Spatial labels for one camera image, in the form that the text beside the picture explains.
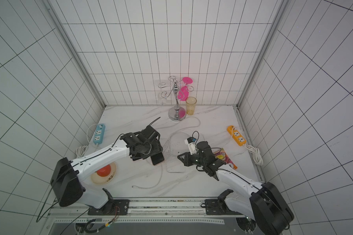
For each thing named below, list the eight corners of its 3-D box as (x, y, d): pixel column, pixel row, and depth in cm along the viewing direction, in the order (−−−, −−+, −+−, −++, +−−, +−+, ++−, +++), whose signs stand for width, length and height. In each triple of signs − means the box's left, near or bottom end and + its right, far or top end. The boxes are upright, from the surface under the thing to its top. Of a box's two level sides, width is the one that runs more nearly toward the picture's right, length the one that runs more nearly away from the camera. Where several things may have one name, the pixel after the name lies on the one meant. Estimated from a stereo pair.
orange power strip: (239, 146, 97) (240, 144, 95) (225, 128, 107) (226, 126, 105) (245, 144, 98) (247, 142, 96) (231, 126, 108) (232, 124, 106)
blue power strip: (94, 144, 99) (92, 142, 97) (98, 126, 109) (96, 124, 106) (103, 143, 100) (101, 140, 97) (106, 125, 110) (104, 122, 107)
